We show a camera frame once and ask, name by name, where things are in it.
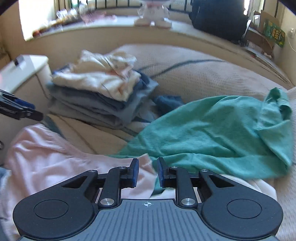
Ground light pink pants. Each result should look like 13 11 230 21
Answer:
0 123 158 239

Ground teal green garment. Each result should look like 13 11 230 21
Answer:
116 88 293 180

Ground cream floral patterned garment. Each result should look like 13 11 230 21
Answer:
52 50 140 101

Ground folded blue-grey clothes stack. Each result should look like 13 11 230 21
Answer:
47 72 159 129

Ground white bedside cabinet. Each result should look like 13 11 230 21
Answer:
0 54 53 163

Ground dark blue small cloth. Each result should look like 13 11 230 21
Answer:
152 95 184 116

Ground white ribbed sweater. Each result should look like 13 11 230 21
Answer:
222 174 278 201

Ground cream striped bed blanket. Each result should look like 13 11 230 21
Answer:
44 44 295 240

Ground clutter items on windowsill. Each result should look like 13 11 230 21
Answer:
32 9 117 38

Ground black window railing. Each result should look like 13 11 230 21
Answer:
54 0 193 12

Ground white mushroom figure toy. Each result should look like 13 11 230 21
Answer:
134 0 172 29

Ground dark backpack on ledge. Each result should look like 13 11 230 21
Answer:
189 0 248 42

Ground green printed cardboard box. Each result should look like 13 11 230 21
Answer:
263 20 285 48

